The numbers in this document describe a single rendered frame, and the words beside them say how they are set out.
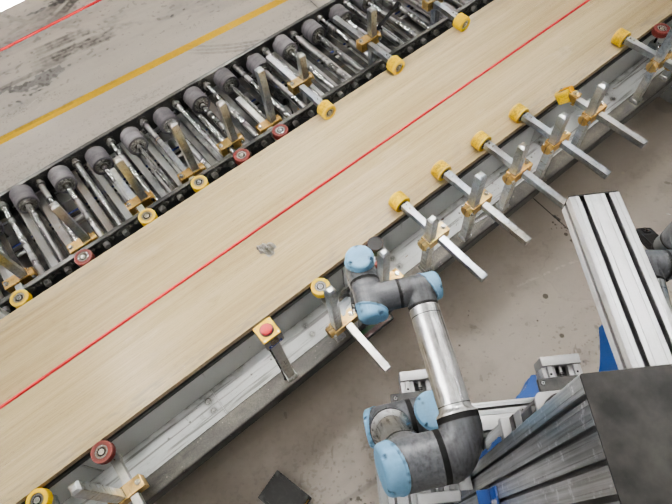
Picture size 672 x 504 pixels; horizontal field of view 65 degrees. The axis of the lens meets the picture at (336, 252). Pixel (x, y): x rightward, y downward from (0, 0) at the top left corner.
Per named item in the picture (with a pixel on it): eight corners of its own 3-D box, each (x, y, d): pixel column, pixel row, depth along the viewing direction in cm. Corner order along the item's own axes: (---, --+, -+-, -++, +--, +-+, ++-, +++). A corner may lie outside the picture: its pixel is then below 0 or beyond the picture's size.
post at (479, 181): (469, 238, 244) (487, 174, 202) (464, 242, 243) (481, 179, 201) (464, 233, 245) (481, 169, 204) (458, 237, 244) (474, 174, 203)
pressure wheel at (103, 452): (100, 465, 196) (85, 461, 186) (108, 443, 200) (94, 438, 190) (120, 469, 195) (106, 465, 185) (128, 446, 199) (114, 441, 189)
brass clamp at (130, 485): (150, 487, 193) (145, 486, 188) (118, 513, 189) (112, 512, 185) (142, 473, 195) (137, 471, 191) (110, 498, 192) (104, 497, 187)
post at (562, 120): (540, 183, 259) (571, 114, 218) (535, 187, 258) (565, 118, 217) (535, 179, 261) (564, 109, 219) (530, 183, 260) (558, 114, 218)
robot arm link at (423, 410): (456, 433, 160) (462, 424, 148) (413, 443, 159) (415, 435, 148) (444, 394, 166) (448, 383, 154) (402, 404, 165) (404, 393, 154)
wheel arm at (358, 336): (391, 368, 207) (391, 365, 203) (384, 374, 206) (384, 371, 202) (323, 292, 225) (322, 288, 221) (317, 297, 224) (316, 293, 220)
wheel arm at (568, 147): (609, 175, 226) (612, 170, 223) (604, 180, 225) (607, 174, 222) (519, 112, 247) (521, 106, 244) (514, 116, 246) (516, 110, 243)
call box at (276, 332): (285, 339, 178) (281, 331, 171) (268, 352, 176) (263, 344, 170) (273, 324, 181) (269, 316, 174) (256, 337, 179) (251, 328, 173)
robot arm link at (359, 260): (347, 274, 129) (340, 245, 134) (350, 293, 139) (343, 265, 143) (378, 267, 130) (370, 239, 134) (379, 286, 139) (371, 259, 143)
